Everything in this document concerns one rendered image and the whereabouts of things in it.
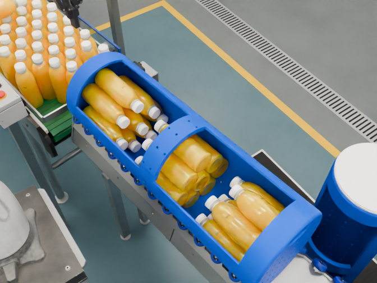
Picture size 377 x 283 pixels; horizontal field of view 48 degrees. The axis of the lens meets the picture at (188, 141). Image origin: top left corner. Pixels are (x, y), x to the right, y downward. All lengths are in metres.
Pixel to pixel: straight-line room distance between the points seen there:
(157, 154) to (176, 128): 0.09
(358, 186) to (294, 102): 1.70
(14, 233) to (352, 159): 1.06
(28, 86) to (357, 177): 1.23
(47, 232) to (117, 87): 0.50
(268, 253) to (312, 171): 1.69
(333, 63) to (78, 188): 2.09
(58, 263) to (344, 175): 0.91
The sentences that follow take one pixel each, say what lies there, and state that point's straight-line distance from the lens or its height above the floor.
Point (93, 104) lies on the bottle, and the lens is 1.46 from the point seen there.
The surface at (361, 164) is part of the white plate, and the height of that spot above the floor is 1.04.
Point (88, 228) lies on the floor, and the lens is 2.49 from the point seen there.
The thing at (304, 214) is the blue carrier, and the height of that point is 1.23.
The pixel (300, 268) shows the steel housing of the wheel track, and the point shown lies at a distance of 1.38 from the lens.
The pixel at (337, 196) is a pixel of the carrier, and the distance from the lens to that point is 1.44.
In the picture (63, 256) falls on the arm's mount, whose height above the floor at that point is 1.05.
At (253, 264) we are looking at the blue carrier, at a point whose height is 1.17.
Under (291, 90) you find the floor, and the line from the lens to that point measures 3.15.
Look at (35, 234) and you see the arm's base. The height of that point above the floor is 1.06.
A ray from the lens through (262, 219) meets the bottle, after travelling 1.13.
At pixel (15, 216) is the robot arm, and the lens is 1.18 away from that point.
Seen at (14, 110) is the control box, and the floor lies 1.05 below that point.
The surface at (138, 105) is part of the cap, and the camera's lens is 1.37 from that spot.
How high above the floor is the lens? 2.17
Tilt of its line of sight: 52 degrees down
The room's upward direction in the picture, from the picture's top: straight up
